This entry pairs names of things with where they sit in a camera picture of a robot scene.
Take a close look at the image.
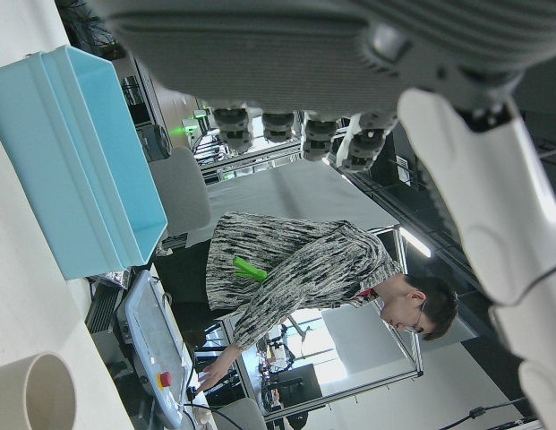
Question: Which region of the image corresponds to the black vented box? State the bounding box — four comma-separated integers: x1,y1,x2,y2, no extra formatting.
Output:
83,285,123,333

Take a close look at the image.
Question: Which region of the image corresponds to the person in patterned shirt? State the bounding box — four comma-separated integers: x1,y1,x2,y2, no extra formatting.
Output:
199,210,461,395

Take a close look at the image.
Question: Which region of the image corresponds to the black round device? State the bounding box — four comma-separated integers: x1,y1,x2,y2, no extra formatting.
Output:
140,124,172,161

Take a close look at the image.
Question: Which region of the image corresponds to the grey office chair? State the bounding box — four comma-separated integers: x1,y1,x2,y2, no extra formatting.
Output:
149,146,213,248

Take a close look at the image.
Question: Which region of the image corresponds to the light blue plastic bin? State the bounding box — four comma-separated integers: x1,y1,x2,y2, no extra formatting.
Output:
0,46,169,282

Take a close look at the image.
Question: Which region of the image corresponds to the black cable with connector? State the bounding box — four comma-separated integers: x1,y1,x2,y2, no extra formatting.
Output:
438,393,539,430

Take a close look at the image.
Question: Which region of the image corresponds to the grey teach pendant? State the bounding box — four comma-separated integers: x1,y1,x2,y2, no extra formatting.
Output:
119,268,194,430

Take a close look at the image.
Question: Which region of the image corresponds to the green clip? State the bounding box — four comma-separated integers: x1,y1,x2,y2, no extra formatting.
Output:
232,255,269,285

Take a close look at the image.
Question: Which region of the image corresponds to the beige paper cup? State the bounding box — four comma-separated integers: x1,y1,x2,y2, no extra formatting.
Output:
0,352,78,430

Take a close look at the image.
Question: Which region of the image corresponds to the dark potted plant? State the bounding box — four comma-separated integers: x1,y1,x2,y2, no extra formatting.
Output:
56,0,127,60

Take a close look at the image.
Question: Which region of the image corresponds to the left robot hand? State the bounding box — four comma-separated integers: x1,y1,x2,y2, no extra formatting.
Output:
91,0,556,430

